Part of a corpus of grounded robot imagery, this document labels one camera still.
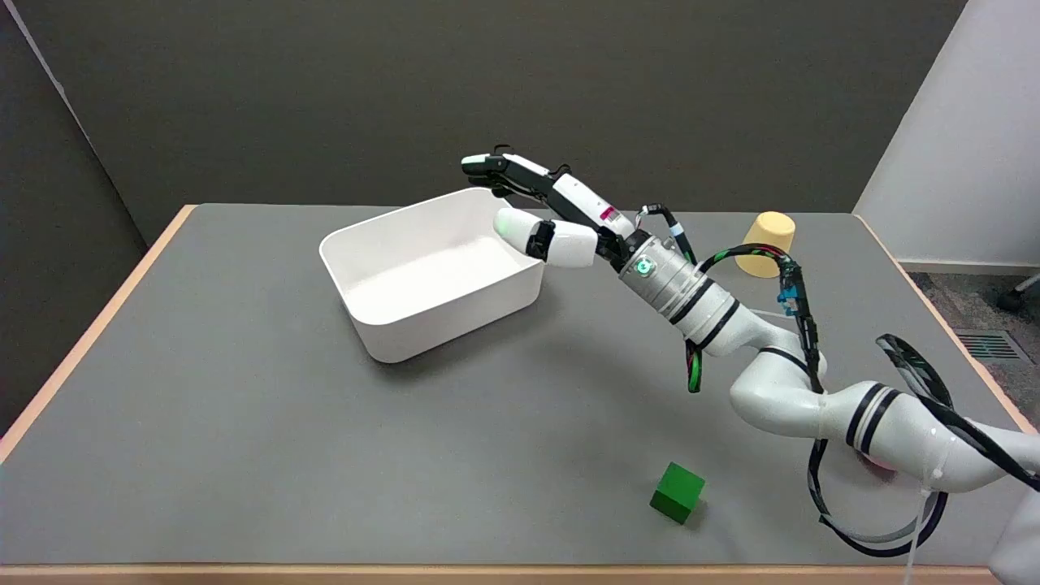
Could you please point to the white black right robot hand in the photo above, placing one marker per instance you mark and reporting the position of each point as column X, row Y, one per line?
column 578, row 201

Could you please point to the black chair caster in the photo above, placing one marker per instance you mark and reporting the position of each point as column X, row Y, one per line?
column 1012, row 301

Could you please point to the thin white zip tie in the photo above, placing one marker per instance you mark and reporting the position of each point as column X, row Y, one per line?
column 921, row 528

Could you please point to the white plastic bin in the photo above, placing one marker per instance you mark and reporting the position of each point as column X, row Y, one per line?
column 431, row 276

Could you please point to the yellow cup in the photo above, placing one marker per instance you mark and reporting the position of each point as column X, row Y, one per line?
column 768, row 242

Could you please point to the green cube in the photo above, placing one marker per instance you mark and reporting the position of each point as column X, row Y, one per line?
column 676, row 492

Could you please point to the pink plush toy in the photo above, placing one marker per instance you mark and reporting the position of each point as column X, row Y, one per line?
column 879, row 465

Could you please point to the floor vent grate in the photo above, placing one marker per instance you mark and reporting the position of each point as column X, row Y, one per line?
column 987, row 344

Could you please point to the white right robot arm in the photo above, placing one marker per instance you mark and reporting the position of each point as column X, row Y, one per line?
column 772, row 390

